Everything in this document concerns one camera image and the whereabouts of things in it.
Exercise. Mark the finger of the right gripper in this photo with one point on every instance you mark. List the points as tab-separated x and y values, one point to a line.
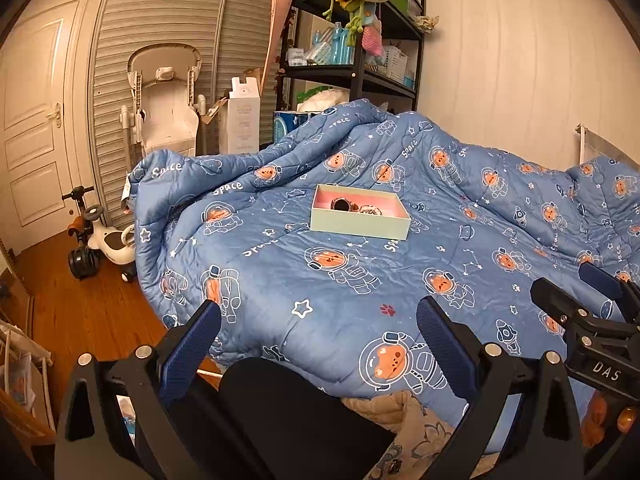
598	279
582	329

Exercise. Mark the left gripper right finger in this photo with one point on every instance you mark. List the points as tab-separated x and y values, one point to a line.
480	374

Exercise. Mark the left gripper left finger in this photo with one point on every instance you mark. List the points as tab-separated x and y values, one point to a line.
152	382

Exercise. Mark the pale green jewelry box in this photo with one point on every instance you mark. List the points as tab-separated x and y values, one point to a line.
380	214

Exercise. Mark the right hand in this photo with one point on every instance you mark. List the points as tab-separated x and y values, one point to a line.
605	413

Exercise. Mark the white kids ride-on scooter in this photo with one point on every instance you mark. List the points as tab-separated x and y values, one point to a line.
96	240

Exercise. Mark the blue space print quilt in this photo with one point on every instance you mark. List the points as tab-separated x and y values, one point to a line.
340	309

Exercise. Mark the rose gold watch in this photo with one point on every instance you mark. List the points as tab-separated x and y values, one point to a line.
343	204

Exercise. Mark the white baby high chair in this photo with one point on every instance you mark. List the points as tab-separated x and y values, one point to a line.
164	111

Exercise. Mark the tall white carton box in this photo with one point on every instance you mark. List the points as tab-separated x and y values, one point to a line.
240	118

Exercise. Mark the white panel door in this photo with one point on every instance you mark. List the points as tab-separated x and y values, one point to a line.
44	152

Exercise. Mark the black metal shelf rack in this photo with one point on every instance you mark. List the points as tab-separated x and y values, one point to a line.
315	51

